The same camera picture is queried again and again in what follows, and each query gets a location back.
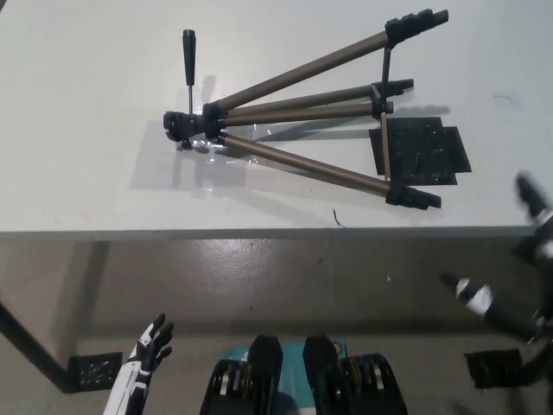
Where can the black tape patch on table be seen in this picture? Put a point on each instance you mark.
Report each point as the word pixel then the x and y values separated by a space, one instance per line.
pixel 419 151

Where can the thin curved dark thread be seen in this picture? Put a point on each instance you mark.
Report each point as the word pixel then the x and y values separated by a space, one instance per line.
pixel 507 97

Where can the small dark twig scrap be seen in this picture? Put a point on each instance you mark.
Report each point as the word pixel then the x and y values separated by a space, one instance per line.
pixel 338 219

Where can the clear tape patch on table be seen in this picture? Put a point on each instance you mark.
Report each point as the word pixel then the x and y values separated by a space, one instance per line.
pixel 173 168

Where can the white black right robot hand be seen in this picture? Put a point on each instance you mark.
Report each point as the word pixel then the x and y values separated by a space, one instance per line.
pixel 514 315

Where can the bronze and black camera tripod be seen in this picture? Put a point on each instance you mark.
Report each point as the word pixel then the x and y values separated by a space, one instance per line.
pixel 190 125

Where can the black metal table leg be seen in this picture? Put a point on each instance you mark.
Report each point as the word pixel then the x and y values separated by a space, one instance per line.
pixel 30 346

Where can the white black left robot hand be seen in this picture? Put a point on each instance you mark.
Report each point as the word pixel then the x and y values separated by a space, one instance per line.
pixel 140 367

